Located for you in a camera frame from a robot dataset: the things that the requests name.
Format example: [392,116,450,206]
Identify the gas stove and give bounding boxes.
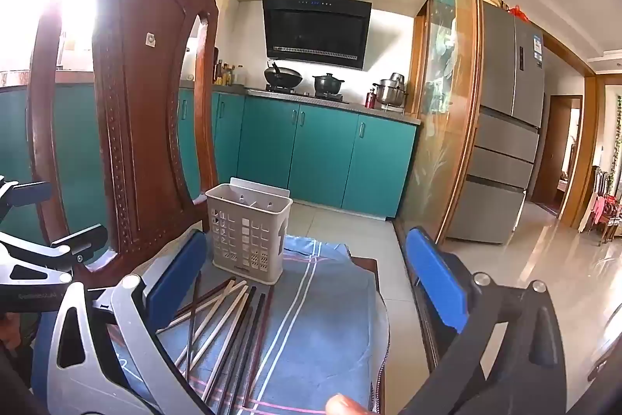
[247,87,351,105]

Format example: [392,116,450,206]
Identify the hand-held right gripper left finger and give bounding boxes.
[46,229,210,415]

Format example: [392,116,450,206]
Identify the cluster of condiment bottles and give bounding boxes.
[214,60,244,86]

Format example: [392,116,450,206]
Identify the wooden dining chairs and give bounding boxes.
[578,167,622,245]

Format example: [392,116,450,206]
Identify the black cooking pot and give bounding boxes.
[312,73,347,97]

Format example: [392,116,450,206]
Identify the carved wooden chair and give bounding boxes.
[26,0,438,372]

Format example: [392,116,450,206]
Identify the black range hood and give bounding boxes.
[261,0,372,72]

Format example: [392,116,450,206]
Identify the grey kitchen countertop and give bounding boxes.
[180,82,421,124]

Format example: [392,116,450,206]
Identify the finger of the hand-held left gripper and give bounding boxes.
[0,176,53,221]
[0,224,108,284]

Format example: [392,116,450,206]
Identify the pile of chopsticks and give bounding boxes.
[165,271,275,415]

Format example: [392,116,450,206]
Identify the wooden door frame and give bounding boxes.
[529,31,601,231]

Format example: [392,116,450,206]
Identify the steel stockpot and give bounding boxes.
[373,73,409,108]

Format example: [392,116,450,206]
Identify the teal base cabinets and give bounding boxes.
[0,84,419,219]

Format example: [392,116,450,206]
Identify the wood framed glass sliding door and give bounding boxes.
[393,0,487,245]

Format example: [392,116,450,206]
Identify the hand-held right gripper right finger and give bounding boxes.
[398,227,569,415]

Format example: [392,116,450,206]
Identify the blue striped towel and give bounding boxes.
[29,233,392,415]

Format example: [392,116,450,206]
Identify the grey refrigerator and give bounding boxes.
[444,2,547,245]

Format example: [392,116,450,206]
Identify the black wok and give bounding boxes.
[264,61,303,88]

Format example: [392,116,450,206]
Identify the green hanging vine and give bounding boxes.
[610,96,622,192]

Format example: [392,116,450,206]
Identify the person's right hand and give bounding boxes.
[325,394,365,415]

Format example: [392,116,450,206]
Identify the white plastic utensil holder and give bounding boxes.
[205,177,293,285]

